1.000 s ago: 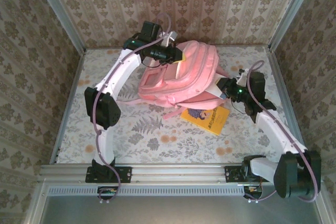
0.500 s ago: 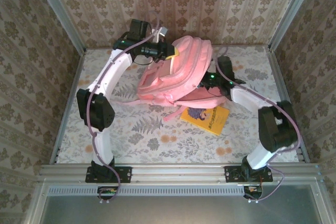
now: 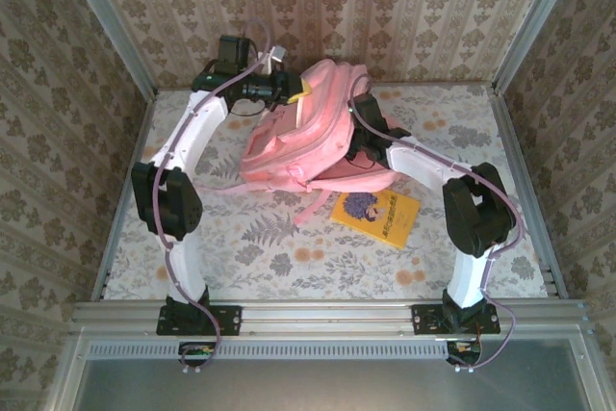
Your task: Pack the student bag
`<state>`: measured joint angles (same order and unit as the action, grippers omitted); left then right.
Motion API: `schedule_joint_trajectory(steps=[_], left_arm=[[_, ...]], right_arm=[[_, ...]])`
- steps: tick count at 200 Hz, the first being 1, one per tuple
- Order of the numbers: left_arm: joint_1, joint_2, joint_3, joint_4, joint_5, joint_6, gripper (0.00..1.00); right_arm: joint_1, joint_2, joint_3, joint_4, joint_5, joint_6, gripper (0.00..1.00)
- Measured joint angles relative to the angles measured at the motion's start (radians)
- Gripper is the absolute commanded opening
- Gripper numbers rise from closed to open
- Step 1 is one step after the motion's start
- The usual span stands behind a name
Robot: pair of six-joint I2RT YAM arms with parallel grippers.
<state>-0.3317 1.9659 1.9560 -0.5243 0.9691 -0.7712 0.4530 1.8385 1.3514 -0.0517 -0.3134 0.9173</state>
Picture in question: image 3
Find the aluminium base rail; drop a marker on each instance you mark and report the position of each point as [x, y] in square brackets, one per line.
[327, 317]

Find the grey metal panel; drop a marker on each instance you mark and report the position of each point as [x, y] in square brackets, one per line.
[313, 387]

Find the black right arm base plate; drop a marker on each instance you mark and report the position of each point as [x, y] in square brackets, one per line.
[426, 319]

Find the aluminium frame post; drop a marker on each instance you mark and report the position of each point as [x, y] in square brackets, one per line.
[534, 16]
[106, 21]

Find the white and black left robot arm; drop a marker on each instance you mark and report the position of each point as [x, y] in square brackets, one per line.
[202, 117]

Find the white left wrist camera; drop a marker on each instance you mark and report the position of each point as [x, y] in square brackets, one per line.
[275, 54]

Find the pink backpack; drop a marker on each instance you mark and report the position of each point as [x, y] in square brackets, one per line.
[313, 132]

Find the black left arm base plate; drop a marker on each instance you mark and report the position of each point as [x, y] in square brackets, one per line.
[226, 319]

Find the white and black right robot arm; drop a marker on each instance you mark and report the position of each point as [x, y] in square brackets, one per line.
[418, 161]

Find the yellow book with purple drawing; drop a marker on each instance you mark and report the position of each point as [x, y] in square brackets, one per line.
[375, 216]

